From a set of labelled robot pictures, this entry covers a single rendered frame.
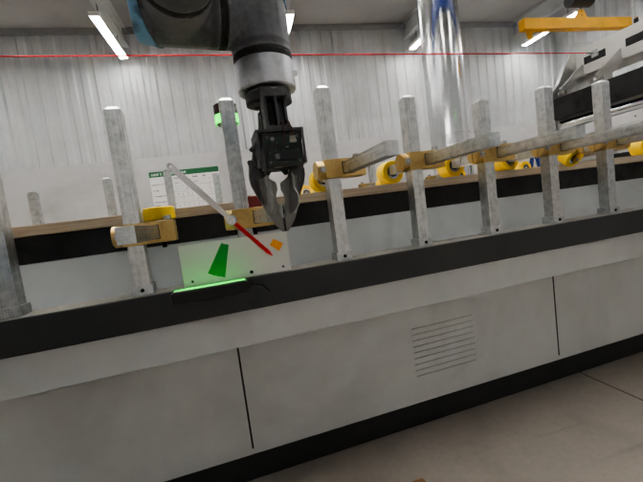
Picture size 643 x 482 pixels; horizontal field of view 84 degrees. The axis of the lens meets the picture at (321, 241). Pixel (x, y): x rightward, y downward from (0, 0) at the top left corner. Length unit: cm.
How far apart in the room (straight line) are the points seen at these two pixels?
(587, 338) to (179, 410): 163
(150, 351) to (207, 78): 796
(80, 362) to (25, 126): 837
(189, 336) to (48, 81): 855
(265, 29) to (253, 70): 6
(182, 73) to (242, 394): 799
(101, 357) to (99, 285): 25
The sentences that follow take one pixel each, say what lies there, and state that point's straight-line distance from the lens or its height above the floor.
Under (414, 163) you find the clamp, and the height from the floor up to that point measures 94.
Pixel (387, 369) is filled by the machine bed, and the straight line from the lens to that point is 136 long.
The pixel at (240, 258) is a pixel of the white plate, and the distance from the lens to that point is 90.
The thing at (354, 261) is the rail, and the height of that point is 70.
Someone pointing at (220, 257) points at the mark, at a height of 76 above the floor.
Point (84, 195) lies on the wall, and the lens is 866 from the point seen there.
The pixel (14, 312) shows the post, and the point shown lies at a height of 71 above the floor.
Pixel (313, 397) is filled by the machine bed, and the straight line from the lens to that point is 130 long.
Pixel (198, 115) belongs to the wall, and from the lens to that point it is 845.
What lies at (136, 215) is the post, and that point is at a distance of 92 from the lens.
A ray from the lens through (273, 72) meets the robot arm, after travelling 57.
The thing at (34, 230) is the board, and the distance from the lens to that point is 120.
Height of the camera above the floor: 84
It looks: 5 degrees down
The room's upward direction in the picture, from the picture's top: 8 degrees counter-clockwise
